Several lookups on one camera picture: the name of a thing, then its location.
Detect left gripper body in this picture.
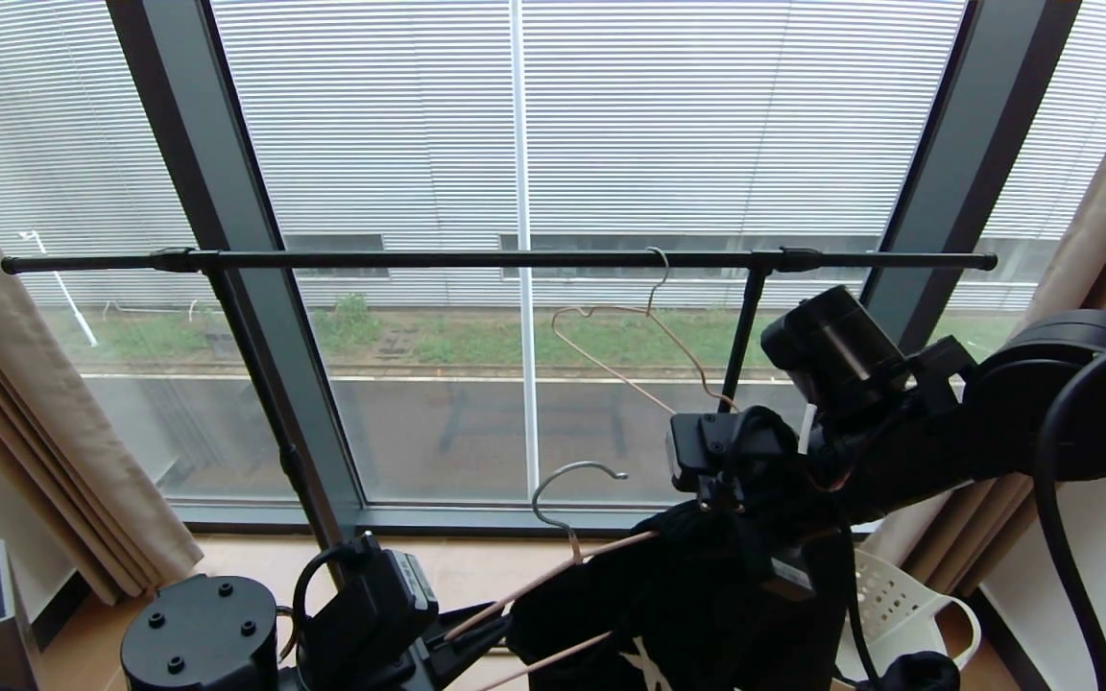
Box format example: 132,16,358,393
342,638,458,691

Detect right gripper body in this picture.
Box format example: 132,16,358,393
735,451,852,601

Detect pink clothes hanger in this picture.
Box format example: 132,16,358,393
551,248,741,416
443,461,661,691

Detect black shorts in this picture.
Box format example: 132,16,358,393
505,499,861,691

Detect white laundry basket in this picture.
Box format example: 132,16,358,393
836,547,983,687

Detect heap of clothes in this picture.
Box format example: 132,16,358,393
860,651,962,691

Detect black clothes rack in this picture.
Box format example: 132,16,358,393
1,247,998,577

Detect window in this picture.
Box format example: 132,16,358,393
0,0,1106,534

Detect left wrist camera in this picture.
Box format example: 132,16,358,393
294,533,441,687

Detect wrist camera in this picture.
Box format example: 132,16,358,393
665,408,799,514
294,533,441,687

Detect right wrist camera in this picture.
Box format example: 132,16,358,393
665,408,799,514

